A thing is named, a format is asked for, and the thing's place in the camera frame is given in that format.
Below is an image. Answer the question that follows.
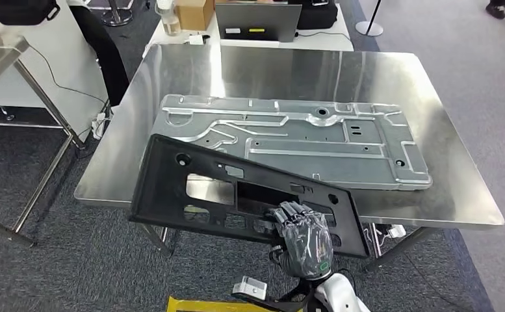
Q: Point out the white cabinet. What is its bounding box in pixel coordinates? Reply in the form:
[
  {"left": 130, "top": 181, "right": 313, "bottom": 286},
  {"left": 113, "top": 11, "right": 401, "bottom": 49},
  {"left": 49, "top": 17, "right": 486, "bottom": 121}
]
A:
[{"left": 0, "top": 0, "right": 109, "bottom": 138}]

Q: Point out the clear plastic jar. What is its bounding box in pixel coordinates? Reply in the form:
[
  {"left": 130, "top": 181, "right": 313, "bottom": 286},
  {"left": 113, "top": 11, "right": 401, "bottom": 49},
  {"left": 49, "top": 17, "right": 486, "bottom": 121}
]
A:
[{"left": 155, "top": 0, "right": 183, "bottom": 37}]

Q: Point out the chrome stanchion post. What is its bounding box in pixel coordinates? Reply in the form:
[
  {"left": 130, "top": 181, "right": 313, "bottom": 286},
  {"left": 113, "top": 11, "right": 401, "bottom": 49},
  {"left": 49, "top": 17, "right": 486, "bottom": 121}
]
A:
[{"left": 355, "top": 0, "right": 384, "bottom": 38}]

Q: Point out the stainless steel workbench table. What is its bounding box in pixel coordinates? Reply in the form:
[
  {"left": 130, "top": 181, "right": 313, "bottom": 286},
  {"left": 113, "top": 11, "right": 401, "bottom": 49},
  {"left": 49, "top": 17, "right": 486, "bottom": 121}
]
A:
[{"left": 73, "top": 42, "right": 505, "bottom": 273}]

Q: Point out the grey laptop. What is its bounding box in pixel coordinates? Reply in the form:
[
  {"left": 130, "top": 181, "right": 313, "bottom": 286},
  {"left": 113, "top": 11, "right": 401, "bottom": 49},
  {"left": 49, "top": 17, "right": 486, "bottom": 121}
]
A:
[{"left": 214, "top": 2, "right": 303, "bottom": 43}]

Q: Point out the white power strip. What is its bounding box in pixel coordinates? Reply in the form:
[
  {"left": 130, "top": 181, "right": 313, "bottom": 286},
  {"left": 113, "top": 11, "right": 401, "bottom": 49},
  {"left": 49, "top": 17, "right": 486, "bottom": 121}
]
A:
[{"left": 90, "top": 110, "right": 114, "bottom": 141}]

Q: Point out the black plastic bracket panel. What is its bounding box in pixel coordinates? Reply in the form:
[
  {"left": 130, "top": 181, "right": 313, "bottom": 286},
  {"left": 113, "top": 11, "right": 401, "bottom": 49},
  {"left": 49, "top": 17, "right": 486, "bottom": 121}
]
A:
[{"left": 128, "top": 133, "right": 370, "bottom": 260}]

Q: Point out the white table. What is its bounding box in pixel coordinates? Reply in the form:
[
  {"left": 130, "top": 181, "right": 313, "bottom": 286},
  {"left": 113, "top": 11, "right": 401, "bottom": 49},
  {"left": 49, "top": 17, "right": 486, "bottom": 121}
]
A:
[{"left": 142, "top": 0, "right": 356, "bottom": 59}]

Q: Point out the stamped sheet metal panel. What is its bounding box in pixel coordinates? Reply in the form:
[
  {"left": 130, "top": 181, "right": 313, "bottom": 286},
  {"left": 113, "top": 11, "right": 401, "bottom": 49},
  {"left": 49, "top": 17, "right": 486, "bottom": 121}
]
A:
[{"left": 151, "top": 94, "right": 434, "bottom": 192}]

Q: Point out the black bag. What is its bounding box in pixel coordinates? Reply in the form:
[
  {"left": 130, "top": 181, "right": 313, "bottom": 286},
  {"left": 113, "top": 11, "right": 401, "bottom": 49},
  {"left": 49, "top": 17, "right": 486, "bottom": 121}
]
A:
[
  {"left": 0, "top": 0, "right": 61, "bottom": 27},
  {"left": 287, "top": 0, "right": 339, "bottom": 31}
]

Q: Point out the chrome stool base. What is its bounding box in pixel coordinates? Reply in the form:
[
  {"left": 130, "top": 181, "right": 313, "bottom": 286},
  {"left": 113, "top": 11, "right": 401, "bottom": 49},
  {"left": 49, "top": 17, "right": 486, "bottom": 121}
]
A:
[{"left": 101, "top": 0, "right": 134, "bottom": 27}]

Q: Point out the yellow floor tape square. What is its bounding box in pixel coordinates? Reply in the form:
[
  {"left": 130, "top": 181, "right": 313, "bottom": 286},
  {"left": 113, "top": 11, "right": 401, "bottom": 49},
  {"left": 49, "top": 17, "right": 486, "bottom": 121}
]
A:
[{"left": 166, "top": 295, "right": 279, "bottom": 312}]

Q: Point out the brown cardboard box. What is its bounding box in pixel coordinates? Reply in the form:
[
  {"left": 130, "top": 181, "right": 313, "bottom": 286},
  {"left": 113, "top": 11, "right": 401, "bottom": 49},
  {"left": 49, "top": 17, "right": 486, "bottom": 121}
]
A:
[{"left": 174, "top": 0, "right": 216, "bottom": 32}]

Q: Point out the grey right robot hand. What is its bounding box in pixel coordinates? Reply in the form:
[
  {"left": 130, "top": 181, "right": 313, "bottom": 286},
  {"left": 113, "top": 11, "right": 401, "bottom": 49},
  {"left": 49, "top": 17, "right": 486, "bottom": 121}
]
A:
[{"left": 271, "top": 201, "right": 335, "bottom": 281}]

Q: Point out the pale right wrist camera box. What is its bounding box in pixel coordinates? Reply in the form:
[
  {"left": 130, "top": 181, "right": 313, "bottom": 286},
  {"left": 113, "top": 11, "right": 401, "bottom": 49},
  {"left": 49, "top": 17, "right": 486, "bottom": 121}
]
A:
[{"left": 231, "top": 275, "right": 268, "bottom": 302}]

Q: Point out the thin black cable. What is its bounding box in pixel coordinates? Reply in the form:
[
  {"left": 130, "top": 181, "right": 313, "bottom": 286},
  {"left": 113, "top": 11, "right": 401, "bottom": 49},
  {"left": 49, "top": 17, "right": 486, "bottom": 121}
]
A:
[{"left": 28, "top": 43, "right": 107, "bottom": 107}]

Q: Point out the black right arm strap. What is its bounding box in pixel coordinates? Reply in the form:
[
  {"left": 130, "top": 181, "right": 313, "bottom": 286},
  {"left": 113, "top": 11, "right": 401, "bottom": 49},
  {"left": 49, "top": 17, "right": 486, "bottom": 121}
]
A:
[{"left": 234, "top": 289, "right": 318, "bottom": 312}]

